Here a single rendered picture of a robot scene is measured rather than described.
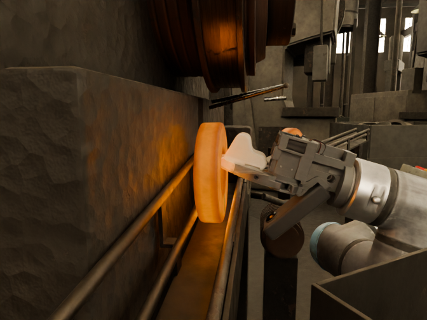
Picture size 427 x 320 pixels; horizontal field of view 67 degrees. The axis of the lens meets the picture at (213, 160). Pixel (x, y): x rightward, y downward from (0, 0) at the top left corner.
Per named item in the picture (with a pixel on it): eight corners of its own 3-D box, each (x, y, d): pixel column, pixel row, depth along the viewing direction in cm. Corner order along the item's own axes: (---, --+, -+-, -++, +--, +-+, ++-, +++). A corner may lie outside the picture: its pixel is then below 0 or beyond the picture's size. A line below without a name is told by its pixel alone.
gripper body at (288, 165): (274, 129, 53) (348, 150, 52) (259, 178, 54) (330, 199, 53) (277, 132, 45) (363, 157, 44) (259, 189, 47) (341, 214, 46)
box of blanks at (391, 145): (363, 218, 257) (370, 120, 245) (317, 193, 338) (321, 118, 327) (479, 214, 269) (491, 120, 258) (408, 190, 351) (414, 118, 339)
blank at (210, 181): (189, 134, 42) (215, 134, 41) (208, 115, 57) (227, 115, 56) (196, 240, 46) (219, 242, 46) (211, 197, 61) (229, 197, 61)
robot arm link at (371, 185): (354, 212, 54) (375, 234, 44) (326, 203, 54) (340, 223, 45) (374, 160, 52) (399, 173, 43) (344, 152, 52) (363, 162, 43)
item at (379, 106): (374, 165, 516) (379, 94, 500) (434, 178, 410) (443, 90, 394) (344, 166, 505) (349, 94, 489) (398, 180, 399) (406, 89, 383)
